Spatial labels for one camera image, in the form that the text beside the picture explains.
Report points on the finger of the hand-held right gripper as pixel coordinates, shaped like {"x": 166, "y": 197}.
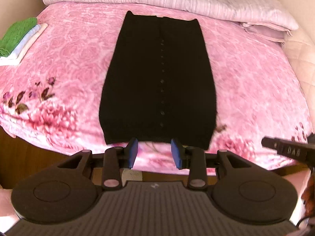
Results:
{"x": 269, "y": 144}

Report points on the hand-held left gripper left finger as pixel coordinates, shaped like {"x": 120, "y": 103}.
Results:
{"x": 133, "y": 152}

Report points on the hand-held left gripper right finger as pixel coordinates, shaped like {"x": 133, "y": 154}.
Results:
{"x": 176, "y": 152}

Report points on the black knitted cardigan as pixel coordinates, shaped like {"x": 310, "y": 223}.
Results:
{"x": 152, "y": 78}

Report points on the person's right hand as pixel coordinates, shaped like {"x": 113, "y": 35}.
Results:
{"x": 310, "y": 196}

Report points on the white quilted headboard cushion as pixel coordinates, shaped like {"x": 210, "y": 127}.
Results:
{"x": 300, "y": 61}

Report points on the pink floral blanket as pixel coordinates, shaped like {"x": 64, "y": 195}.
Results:
{"x": 69, "y": 66}

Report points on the pink pillow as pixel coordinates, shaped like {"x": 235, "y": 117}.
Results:
{"x": 265, "y": 30}

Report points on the cream folded garment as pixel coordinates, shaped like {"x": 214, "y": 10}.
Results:
{"x": 11, "y": 61}

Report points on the lilac striped quilt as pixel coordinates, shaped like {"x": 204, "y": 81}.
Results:
{"x": 172, "y": 0}

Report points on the light blue folded garment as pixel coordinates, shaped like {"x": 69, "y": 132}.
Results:
{"x": 23, "y": 43}

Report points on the green knitted folded garment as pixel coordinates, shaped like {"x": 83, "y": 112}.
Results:
{"x": 17, "y": 32}

